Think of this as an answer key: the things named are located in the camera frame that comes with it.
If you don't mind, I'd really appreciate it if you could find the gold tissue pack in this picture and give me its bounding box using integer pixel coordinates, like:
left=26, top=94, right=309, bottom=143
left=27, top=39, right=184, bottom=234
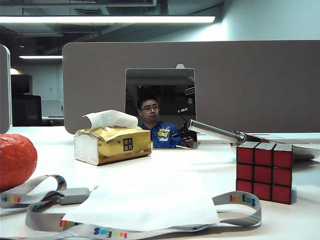
left=73, top=125, right=153, bottom=167

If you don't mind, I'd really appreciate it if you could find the white tissue sheet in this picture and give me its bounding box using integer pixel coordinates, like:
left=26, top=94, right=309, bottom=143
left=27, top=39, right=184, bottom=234
left=61, top=171, right=221, bottom=233
left=80, top=109, right=139, bottom=131

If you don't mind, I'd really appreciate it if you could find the standing metal mirror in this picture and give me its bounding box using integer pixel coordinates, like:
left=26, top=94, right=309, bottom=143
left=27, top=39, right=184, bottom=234
left=124, top=67, right=199, bottom=150

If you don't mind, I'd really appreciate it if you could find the silver metal spatula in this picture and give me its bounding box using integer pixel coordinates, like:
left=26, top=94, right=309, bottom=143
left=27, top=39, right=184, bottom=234
left=187, top=118, right=320, bottom=161

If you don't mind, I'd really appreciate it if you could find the wide brown desk partition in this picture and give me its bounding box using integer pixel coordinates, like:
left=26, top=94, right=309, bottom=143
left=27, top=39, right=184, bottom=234
left=62, top=39, right=320, bottom=135

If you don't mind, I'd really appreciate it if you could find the white background desk panel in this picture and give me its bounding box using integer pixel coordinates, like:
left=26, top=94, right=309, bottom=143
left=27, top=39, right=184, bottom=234
left=41, top=99, right=63, bottom=118

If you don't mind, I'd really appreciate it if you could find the red Rubik's cube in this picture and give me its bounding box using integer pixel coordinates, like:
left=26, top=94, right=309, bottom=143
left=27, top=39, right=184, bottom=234
left=235, top=140, right=294, bottom=205

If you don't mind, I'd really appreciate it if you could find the long ceiling light bar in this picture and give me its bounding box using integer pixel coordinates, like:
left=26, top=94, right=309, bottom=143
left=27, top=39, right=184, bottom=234
left=0, top=15, right=216, bottom=24

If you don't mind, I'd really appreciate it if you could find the black office chair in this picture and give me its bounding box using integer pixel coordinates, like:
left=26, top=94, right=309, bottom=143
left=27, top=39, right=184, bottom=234
left=11, top=94, right=43, bottom=127

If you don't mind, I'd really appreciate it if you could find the short ceiling light bar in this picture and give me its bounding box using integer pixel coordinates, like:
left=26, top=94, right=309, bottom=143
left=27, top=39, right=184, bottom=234
left=18, top=54, right=64, bottom=60

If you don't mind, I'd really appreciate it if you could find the orange crinkled plastic object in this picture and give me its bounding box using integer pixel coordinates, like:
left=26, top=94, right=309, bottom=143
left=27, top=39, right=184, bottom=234
left=0, top=133, right=38, bottom=192

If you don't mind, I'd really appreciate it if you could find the grey printed lanyard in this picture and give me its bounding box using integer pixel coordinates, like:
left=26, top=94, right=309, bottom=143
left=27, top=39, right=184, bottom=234
left=0, top=174, right=263, bottom=240

